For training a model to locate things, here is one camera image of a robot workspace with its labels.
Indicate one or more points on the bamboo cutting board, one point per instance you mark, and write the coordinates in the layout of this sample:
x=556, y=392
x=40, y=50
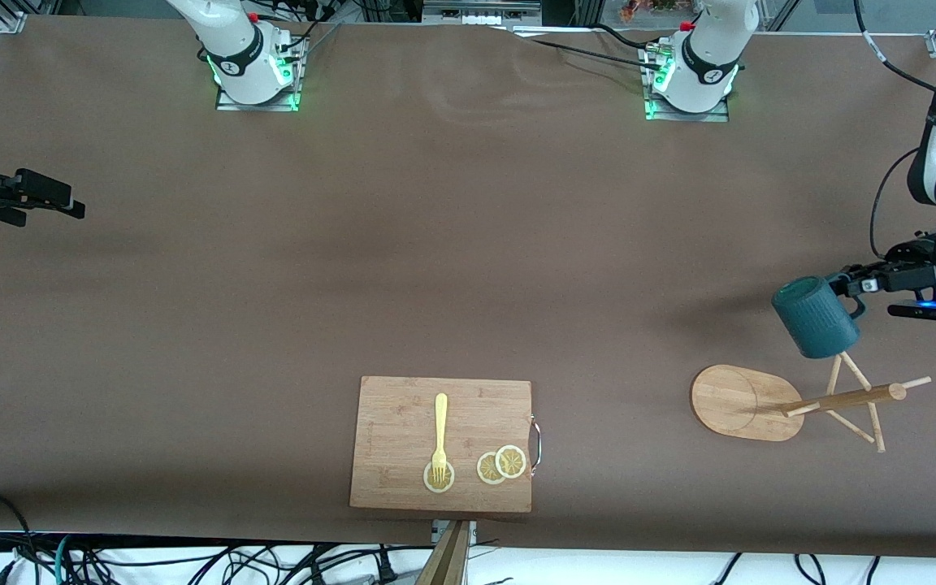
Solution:
x=403, y=439

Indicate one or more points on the wooden mug rack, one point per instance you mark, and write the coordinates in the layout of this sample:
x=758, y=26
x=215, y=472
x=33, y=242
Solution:
x=736, y=402

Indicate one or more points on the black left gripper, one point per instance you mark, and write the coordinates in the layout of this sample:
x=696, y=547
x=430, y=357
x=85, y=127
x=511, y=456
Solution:
x=923, y=268

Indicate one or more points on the wooden slat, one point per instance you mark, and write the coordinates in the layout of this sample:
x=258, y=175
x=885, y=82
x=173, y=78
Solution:
x=445, y=561

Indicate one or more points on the lemon slice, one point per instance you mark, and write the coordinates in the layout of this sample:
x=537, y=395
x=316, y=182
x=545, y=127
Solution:
x=429, y=483
x=511, y=461
x=486, y=470

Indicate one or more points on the yellow plastic fork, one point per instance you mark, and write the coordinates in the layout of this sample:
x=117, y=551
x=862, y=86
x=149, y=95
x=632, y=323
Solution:
x=440, y=422

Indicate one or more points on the teal mug yellow inside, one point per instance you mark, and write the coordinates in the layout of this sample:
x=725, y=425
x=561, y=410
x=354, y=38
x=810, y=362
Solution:
x=813, y=321

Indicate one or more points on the grey power strip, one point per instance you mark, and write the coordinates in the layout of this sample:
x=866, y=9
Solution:
x=480, y=10

